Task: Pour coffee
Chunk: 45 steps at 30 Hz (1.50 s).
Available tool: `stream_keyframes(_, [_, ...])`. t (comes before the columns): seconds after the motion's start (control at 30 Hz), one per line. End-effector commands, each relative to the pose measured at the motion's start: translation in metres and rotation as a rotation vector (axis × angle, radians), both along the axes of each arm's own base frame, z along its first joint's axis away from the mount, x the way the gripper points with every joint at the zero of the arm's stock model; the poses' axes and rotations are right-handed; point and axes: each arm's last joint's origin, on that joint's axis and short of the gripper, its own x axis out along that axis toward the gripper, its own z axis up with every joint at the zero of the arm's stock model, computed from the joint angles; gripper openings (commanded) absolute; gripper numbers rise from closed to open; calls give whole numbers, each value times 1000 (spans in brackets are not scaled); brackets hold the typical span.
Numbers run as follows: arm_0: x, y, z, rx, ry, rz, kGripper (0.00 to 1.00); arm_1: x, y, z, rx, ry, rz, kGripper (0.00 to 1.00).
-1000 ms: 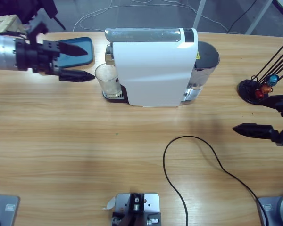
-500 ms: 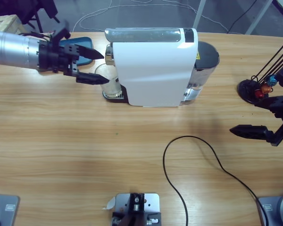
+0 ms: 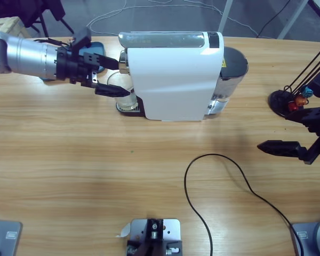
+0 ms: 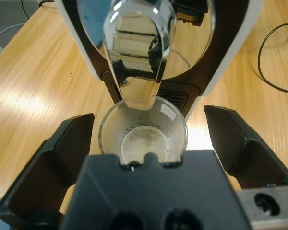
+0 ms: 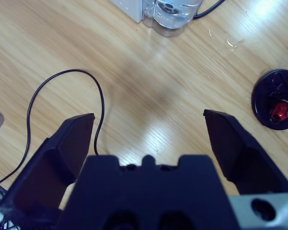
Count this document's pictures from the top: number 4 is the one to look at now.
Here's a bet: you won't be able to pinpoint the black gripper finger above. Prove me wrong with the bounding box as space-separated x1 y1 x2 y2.
204 104 288 190
0 113 96 230

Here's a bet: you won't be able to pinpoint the clear drinking glass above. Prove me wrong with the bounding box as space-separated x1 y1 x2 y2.
98 95 189 166

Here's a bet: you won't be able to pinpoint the white capsule coffee machine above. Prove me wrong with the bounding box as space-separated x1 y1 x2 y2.
54 0 264 120

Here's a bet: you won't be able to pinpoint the thin black table cable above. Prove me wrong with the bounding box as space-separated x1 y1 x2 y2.
257 23 288 95

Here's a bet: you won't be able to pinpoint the white floor cable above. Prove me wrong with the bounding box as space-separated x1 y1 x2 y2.
0 23 27 38

